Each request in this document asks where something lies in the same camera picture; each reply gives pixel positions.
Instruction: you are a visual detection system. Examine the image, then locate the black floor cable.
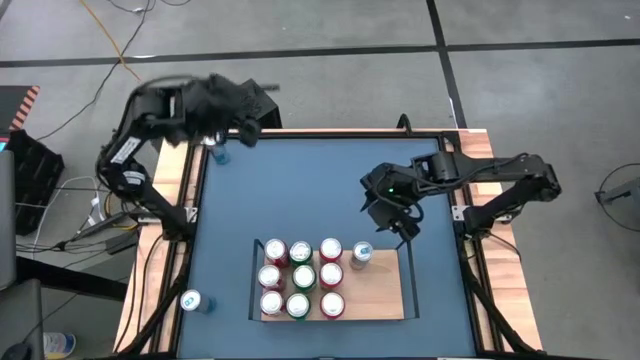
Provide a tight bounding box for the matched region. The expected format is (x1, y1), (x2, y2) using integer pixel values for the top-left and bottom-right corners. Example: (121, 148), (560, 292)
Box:
(34, 0), (194, 144)

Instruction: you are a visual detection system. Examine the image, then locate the stool base with ring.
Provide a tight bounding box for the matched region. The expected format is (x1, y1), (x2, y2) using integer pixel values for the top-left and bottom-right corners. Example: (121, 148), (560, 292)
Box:
(593, 162), (640, 232)

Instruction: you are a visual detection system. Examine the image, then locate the wooden shelf black metal frame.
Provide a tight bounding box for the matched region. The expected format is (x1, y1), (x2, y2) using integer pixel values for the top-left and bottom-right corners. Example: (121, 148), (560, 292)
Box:
(248, 237), (422, 323)

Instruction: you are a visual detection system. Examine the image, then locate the black floor beam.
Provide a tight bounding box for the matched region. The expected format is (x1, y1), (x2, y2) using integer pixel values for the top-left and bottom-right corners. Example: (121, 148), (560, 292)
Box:
(14, 254), (129, 302)

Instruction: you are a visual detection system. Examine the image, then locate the red Fanta can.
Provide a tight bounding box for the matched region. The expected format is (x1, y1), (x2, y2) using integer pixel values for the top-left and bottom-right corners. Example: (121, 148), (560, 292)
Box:
(318, 262), (345, 291)
(319, 291), (347, 320)

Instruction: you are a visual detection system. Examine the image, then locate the white cable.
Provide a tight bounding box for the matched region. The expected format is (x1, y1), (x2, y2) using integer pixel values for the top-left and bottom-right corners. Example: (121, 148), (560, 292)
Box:
(29, 174), (104, 251)

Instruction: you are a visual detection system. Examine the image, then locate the black sleeved cable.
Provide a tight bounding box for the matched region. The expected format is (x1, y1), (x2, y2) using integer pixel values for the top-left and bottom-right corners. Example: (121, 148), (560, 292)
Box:
(117, 239), (194, 356)
(459, 234), (546, 356)

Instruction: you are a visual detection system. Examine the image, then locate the grey flat panel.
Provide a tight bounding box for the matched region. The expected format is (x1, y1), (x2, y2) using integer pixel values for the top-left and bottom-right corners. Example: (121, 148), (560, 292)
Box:
(0, 149), (17, 291)

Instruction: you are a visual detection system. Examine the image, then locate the white yellow container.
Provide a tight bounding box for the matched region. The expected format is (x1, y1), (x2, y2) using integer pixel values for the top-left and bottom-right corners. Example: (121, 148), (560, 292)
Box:
(42, 330), (77, 359)

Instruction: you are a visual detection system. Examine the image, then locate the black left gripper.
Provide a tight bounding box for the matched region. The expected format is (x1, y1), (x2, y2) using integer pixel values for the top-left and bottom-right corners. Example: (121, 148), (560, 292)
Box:
(187, 73), (281, 149)

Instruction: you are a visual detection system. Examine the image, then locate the green Sprite can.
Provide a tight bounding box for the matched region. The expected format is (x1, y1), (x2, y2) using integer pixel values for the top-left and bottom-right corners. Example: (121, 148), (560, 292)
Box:
(285, 292), (312, 321)
(291, 264), (318, 293)
(288, 240), (314, 266)

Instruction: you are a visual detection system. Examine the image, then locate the yellow cable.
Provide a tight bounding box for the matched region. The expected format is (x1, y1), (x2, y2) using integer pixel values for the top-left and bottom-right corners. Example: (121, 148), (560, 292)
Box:
(79, 0), (144, 82)

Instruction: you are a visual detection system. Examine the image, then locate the wooden table border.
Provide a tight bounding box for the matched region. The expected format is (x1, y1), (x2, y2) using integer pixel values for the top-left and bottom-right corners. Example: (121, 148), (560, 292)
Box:
(113, 127), (544, 360)

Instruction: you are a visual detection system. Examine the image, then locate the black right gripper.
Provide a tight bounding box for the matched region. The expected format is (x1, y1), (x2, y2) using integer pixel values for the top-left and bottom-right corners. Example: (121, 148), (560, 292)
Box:
(360, 162), (424, 251)

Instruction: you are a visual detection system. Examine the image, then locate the red soda can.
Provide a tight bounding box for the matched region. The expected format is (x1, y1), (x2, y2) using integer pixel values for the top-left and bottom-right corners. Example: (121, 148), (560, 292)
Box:
(318, 237), (345, 265)

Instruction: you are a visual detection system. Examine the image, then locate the black power brick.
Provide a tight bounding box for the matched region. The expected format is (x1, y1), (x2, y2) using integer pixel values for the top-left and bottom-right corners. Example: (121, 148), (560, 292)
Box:
(104, 232), (140, 256)

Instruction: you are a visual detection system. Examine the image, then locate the orange black striped panel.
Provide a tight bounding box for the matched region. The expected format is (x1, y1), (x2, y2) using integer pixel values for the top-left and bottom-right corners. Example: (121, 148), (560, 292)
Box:
(0, 83), (41, 134)

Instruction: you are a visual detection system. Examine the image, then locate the red Coca-Cola can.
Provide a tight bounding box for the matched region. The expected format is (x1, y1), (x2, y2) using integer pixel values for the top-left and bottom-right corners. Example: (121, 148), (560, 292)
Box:
(259, 289), (286, 317)
(257, 264), (285, 293)
(263, 238), (291, 268)

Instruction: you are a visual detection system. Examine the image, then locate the black fabric case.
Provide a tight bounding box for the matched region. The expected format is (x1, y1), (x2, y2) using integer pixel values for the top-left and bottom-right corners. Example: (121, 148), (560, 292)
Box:
(7, 128), (66, 236)

